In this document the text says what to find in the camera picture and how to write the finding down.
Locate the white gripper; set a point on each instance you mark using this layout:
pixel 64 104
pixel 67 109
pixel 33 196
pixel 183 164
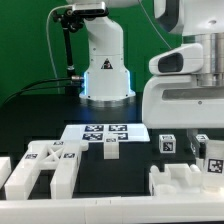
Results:
pixel 177 102

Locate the white chair seat part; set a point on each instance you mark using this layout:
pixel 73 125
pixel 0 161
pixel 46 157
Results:
pixel 175 179

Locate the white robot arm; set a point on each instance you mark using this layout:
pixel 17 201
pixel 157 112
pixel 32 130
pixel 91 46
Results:
pixel 107 81

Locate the white tagged cube right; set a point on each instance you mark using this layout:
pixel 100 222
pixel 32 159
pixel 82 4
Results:
pixel 202 138

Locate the white tagged cube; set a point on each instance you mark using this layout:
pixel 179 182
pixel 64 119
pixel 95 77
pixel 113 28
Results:
pixel 167 143
pixel 202 138

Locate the white tagged cube left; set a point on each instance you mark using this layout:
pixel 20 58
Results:
pixel 167 143

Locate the white front fence bar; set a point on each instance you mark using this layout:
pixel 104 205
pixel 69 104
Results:
pixel 118 210

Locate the white fence bar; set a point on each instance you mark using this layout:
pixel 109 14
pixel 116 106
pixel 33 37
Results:
pixel 118 210
pixel 5 170

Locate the white left fence bar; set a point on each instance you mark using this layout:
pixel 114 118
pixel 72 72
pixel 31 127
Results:
pixel 5 170

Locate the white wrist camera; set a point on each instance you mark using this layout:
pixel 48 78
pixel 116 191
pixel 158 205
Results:
pixel 188 58

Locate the white marker base plate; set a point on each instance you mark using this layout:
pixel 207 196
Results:
pixel 96 132

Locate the white chair back frame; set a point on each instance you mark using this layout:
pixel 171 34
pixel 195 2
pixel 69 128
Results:
pixel 63 157

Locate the grey mounted camera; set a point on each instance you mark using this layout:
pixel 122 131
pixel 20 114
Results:
pixel 90 9

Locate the black camera stand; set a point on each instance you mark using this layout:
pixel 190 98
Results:
pixel 70 23

